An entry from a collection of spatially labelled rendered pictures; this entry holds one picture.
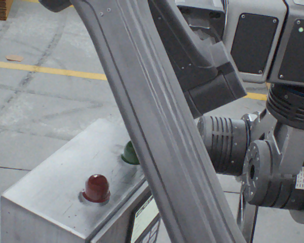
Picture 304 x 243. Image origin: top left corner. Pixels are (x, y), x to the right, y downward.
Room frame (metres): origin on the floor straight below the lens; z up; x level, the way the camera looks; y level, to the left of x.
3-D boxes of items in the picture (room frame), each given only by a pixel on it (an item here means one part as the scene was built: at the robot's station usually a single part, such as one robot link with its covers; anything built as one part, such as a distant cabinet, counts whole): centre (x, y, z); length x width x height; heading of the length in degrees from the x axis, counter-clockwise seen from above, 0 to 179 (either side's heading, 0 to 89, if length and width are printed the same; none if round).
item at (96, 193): (0.37, 0.04, 1.49); 0.03 x 0.03 x 0.02
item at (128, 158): (0.44, 0.01, 1.49); 0.03 x 0.03 x 0.02
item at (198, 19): (0.80, -0.05, 1.45); 0.09 x 0.08 x 0.12; 96
